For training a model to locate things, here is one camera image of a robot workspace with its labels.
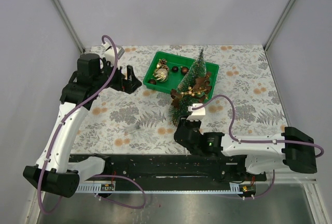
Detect silver gold ribbed ornament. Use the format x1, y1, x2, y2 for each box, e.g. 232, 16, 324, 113
154, 68, 169, 82

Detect gold ball ornament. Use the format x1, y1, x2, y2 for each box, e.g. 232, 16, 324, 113
148, 79, 157, 85

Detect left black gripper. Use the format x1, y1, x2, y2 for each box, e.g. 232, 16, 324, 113
93, 57, 142, 93

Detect small frosted christmas tree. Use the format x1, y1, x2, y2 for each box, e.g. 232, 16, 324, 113
170, 49, 212, 125

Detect floral patterned table mat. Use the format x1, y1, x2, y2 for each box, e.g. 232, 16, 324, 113
72, 45, 287, 154

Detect aluminium rail profile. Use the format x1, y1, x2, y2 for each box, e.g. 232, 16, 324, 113
267, 169, 319, 185

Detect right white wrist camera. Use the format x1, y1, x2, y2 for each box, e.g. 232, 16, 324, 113
186, 103, 206, 121

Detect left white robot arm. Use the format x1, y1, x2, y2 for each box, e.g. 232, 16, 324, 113
23, 51, 135, 198

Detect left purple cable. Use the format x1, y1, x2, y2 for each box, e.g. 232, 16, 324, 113
37, 35, 147, 214

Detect aluminium frame post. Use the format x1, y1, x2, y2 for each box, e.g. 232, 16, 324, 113
263, 0, 297, 53
51, 0, 86, 54

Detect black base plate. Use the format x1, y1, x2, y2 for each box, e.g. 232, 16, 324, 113
68, 153, 268, 187

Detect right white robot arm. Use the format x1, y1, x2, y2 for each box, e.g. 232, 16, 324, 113
174, 117, 317, 180

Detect clear plastic battery box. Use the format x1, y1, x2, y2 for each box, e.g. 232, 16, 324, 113
124, 124, 141, 135

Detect gold pine cone ornament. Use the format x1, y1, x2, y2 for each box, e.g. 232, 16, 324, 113
158, 59, 167, 65

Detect brown ribbon bow decoration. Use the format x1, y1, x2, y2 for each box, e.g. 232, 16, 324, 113
170, 72, 212, 109

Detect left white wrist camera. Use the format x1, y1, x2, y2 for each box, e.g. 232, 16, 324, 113
103, 43, 125, 65

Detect right aluminium frame post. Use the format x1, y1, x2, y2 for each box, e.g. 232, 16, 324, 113
263, 0, 297, 53

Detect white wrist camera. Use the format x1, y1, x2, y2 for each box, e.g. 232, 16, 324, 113
103, 43, 125, 65
186, 103, 206, 121

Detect left aluminium frame post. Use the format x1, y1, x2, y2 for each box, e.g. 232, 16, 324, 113
51, 0, 86, 54

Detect white slotted cable duct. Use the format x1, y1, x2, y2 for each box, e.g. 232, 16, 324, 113
76, 178, 256, 194

